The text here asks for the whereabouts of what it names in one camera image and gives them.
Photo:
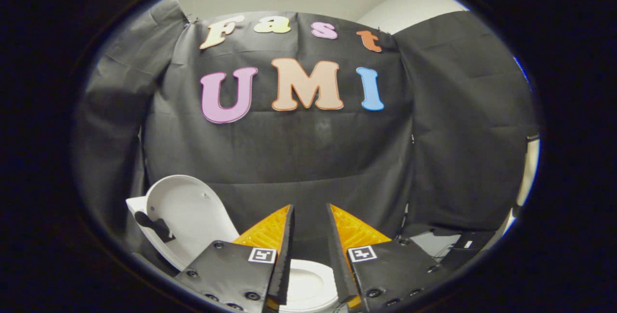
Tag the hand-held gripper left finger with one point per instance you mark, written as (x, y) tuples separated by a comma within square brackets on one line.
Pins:
[(288, 255)]

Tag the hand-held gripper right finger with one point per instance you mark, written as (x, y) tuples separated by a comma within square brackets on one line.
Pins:
[(340, 260)]

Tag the white toilet seat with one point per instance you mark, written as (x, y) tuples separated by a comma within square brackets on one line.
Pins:
[(318, 266)]

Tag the white toilet tank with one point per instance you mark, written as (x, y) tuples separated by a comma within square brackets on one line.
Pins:
[(137, 204)]

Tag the black backdrop cloth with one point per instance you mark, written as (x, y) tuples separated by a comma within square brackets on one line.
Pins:
[(313, 158)]

